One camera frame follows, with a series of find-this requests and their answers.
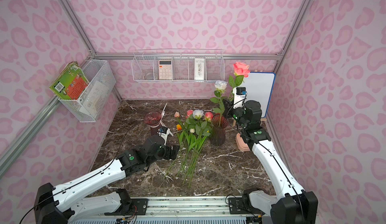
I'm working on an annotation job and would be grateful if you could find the green red book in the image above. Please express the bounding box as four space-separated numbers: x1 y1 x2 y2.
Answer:
50 62 89 100

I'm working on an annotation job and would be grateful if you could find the right red glass vase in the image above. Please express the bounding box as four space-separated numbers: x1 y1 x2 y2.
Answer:
210 113 228 146

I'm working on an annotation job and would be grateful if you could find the pink artificial rose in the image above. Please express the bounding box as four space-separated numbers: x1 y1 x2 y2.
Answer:
186 109 194 118
228 62 250 100

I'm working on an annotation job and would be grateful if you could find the pink plastic tray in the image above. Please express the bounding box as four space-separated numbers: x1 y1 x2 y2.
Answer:
235 133 250 152

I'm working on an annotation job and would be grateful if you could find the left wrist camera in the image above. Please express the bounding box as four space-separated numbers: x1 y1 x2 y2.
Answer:
157 126 173 145

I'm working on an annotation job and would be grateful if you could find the pink calculator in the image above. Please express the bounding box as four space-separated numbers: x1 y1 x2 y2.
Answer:
158 60 173 80

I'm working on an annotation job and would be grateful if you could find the white remote control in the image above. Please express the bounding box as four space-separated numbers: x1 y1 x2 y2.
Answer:
194 58 206 81

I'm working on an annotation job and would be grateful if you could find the white wire wall basket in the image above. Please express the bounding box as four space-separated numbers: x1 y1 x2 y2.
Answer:
131 49 225 83

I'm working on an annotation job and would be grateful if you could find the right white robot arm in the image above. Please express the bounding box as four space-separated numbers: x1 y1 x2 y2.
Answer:
223 99 318 224

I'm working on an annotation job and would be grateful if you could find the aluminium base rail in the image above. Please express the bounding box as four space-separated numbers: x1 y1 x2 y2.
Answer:
74 195 273 224

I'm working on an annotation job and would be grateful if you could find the white paper booklet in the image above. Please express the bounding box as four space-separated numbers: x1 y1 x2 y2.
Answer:
79 81 109 119

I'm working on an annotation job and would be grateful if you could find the blue framed whiteboard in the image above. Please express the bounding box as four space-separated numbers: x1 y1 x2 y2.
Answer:
240 72 276 118

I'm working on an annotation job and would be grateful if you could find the red glass vase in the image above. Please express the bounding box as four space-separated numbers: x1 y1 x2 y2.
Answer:
210 113 228 146
144 111 162 136

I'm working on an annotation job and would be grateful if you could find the left red glass vase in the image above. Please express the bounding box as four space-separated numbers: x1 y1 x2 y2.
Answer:
144 111 162 136

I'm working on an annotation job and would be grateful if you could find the white mesh side basket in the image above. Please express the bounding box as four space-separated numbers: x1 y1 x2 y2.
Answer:
59 60 116 122

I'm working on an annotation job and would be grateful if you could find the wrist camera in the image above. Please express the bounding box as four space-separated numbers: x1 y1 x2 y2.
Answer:
157 126 173 145
233 87 247 109

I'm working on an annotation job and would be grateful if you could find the white artificial rose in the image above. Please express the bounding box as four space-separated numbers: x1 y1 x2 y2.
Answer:
181 110 207 185
210 80 227 128

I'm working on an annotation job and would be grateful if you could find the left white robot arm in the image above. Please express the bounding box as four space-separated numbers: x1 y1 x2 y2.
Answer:
32 133 180 224

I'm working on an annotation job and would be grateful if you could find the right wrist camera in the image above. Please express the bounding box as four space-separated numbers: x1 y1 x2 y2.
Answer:
233 87 247 109

